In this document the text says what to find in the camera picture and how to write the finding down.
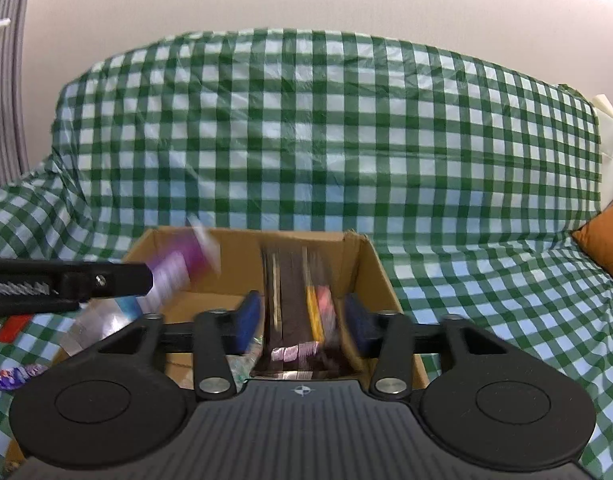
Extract silver red snack packet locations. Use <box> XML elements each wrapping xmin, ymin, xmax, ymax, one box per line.
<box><xmin>0</xmin><ymin>294</ymin><xmax>143</xmax><ymax>359</ymax></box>

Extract purple white snack packet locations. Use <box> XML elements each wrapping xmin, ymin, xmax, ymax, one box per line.
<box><xmin>136</xmin><ymin>214</ymin><xmax>221</xmax><ymax>314</ymax></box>

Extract black orange snack bar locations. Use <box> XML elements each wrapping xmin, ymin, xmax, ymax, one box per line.
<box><xmin>252</xmin><ymin>243</ymin><xmax>356</xmax><ymax>380</ymax></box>

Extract clear bag colourful candies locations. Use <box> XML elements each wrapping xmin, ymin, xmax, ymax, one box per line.
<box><xmin>227</xmin><ymin>335</ymin><xmax>263</xmax><ymax>391</ymax></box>

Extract brown cardboard box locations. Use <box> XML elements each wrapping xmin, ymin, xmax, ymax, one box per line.
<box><xmin>6</xmin><ymin>226</ymin><xmax>430</xmax><ymax>466</ymax></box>

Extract purple candy wrapper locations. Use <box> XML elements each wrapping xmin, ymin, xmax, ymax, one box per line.
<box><xmin>0</xmin><ymin>364</ymin><xmax>48</xmax><ymax>391</ymax></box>

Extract green white checkered cloth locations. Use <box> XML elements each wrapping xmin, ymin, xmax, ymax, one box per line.
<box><xmin>0</xmin><ymin>29</ymin><xmax>613</xmax><ymax>479</ymax></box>

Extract orange cushion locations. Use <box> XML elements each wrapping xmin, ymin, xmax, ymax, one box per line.
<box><xmin>572</xmin><ymin>201</ymin><xmax>613</xmax><ymax>277</ymax></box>

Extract cream sofa backrest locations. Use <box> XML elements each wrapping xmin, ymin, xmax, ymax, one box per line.
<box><xmin>591</xmin><ymin>94</ymin><xmax>613</xmax><ymax>211</ymax></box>

